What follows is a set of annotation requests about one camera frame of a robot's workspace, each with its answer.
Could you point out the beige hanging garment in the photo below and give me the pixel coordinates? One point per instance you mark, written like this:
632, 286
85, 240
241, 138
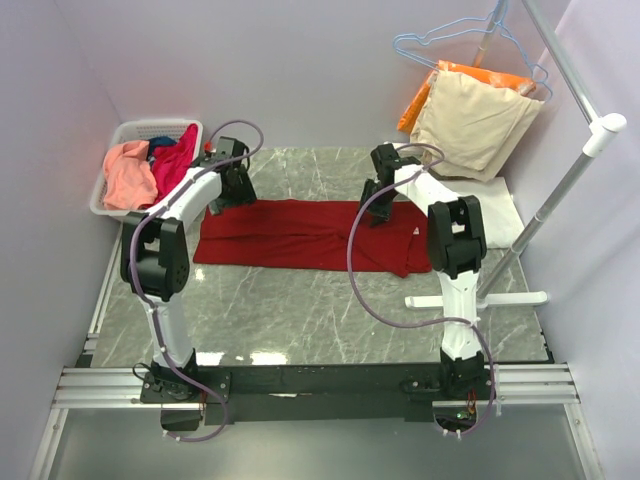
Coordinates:
476, 125

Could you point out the white plastic laundry basket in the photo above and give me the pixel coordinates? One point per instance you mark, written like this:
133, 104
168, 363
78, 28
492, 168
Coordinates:
141, 130

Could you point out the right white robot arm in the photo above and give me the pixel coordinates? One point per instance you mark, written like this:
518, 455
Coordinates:
455, 246

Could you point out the magenta shirt in basket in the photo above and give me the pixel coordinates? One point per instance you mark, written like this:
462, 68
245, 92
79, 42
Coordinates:
171, 163

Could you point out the blue wire hanger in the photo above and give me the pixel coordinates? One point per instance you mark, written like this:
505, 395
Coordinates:
485, 42

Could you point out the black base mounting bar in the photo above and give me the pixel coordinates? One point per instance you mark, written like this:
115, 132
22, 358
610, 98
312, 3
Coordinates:
241, 394

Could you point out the aluminium rail frame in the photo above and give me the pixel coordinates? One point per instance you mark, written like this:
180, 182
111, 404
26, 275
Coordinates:
111, 388

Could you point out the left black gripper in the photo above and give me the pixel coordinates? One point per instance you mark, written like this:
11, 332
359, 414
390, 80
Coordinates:
245, 195

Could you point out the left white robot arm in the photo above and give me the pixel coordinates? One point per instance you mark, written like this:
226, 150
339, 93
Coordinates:
155, 261

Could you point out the dark red t-shirt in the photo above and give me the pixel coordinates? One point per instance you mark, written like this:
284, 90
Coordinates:
295, 234

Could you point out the dark blue shirt in basket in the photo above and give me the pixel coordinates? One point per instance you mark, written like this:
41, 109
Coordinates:
158, 142

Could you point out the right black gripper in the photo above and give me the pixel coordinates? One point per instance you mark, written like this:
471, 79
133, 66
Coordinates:
379, 213

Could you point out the orange hanging garment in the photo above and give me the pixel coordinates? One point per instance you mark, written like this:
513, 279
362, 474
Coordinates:
523, 86

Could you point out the salmon pink shirt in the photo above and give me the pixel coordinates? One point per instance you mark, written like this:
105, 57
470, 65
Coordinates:
130, 183

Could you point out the folded white t-shirt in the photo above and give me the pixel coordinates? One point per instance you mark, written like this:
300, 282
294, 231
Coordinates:
502, 223

